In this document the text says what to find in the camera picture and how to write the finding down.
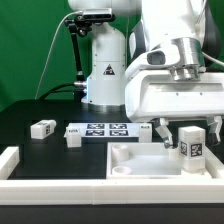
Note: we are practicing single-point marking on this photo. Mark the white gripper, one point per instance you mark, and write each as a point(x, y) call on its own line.
point(170, 82)

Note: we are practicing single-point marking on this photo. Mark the white square tabletop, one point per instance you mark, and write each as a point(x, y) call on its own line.
point(131, 160)

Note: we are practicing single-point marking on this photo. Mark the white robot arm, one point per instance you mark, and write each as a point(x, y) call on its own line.
point(163, 21)

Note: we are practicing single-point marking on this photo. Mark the paper sheet with fiducial tags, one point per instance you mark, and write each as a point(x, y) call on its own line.
point(106, 129)

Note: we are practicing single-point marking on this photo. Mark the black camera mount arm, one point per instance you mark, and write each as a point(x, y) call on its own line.
point(77, 28)

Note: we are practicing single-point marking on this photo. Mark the grey camera on mount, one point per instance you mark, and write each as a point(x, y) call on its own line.
point(97, 14)

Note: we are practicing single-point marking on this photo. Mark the white U-shaped fence wall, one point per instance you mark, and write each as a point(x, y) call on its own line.
point(110, 191)

